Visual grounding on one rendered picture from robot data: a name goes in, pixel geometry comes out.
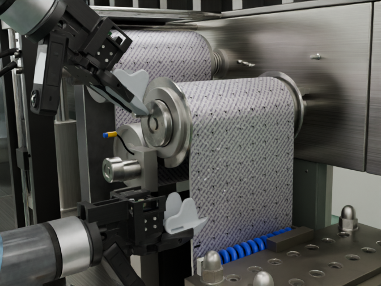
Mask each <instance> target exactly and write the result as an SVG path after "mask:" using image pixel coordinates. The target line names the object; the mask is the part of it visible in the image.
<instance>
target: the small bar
mask: <svg viewBox="0 0 381 286"><path fill-rule="evenodd" d="M313 238H314V230H313V229H310V228H307V227H305V226H301V227H299V228H296V229H293V230H290V231H288V232H284V233H281V234H279V235H275V236H273V237H270V238H267V239H266V248H267V249H269V250H272V251H274V252H276V253H277V252H280V251H282V250H285V249H288V248H290V247H293V246H296V245H298V244H301V243H303V242H307V241H309V240H312V239H313Z"/></svg>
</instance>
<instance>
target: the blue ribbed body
mask: <svg viewBox="0 0 381 286"><path fill-rule="evenodd" d="M290 230H293V229H292V228H290V227H286V228H284V229H280V230H279V231H275V232H273V233H268V234H267V235H266V236H265V235H262V236H261V237H260V238H254V239H253V240H248V241H247V242H242V243H241V244H240V245H234V246H233V247H227V248H226V250H224V249H221V250H219V252H218V254H219V255H220V257H221V265H223V264H226V263H228V262H232V261H233V260H237V259H239V258H242V257H245V256H247V255H251V254H253V253H256V252H259V251H261V250H265V249H266V239H267V238H270V237H273V236H275V235H279V234H281V233H284V232H288V231H290Z"/></svg>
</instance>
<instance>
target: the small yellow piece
mask: <svg viewBox="0 0 381 286"><path fill-rule="evenodd" d="M116 136H117V137H118V138H119V139H120V140H121V142H122V144H123V146H124V148H125V149H126V150H127V151H128V152H129V153H130V154H132V155H134V153H132V152H131V151H130V150H129V149H128V148H127V147H126V145H125V143H124V141H123V139H122V138H121V137H120V136H119V135H118V134H117V132H116V131H114V132H107V133H103V137H104V138H107V137H116Z"/></svg>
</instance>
